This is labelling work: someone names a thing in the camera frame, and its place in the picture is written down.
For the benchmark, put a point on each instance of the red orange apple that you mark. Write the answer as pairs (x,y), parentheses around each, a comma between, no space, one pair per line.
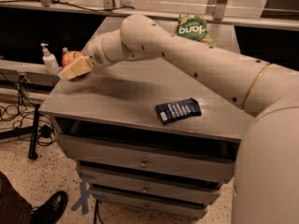
(69,56)

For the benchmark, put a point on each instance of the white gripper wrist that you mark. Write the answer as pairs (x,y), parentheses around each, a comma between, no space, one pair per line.
(95,52)

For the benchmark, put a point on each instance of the top grey drawer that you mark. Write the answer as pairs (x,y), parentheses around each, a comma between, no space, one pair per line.
(147,159)

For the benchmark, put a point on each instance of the black stand pole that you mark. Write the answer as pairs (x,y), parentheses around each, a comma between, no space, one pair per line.
(18,132)

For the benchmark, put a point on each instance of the green snack chip bag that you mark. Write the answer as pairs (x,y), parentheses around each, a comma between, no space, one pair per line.
(194,28)

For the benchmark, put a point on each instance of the black leather shoe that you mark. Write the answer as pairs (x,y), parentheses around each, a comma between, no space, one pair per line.
(52,210)

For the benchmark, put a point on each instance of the brown trouser leg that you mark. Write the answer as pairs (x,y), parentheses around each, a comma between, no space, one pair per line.
(14,209)

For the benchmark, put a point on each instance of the grey drawer cabinet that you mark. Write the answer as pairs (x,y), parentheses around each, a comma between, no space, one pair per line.
(117,104)

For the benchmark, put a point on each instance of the middle grey drawer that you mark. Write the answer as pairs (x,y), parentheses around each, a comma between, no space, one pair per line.
(115,180)

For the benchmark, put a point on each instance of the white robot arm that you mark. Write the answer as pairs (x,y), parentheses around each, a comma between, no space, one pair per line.
(266,185)

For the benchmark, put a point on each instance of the white pump dispenser bottle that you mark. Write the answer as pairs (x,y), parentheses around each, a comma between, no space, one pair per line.
(49,60)

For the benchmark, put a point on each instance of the grey drawer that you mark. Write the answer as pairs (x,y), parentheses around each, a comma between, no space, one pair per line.
(115,180)
(147,159)

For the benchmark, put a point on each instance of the metal shelf rail frame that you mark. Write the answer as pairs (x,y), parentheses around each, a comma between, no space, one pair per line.
(250,13)

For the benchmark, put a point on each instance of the dark blue snack packet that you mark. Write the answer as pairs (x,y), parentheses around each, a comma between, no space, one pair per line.
(182,109)

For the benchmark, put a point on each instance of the blue tape floor mark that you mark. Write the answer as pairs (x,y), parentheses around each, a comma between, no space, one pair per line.
(82,201)

